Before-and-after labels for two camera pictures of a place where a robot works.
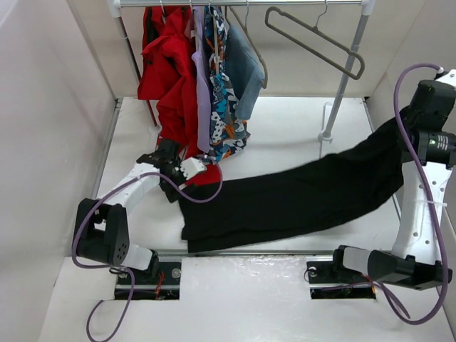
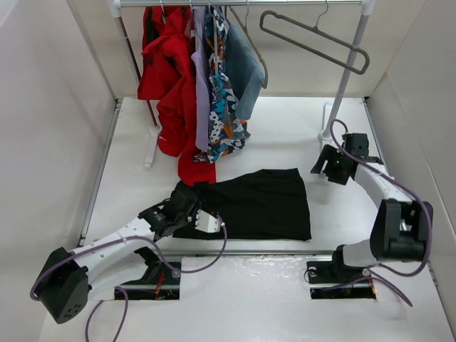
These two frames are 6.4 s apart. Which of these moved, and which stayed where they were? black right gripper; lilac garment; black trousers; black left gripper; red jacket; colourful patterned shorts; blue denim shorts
Moved: black trousers; black right gripper; black left gripper
Stayed: lilac garment; blue denim shorts; colourful patterned shorts; red jacket
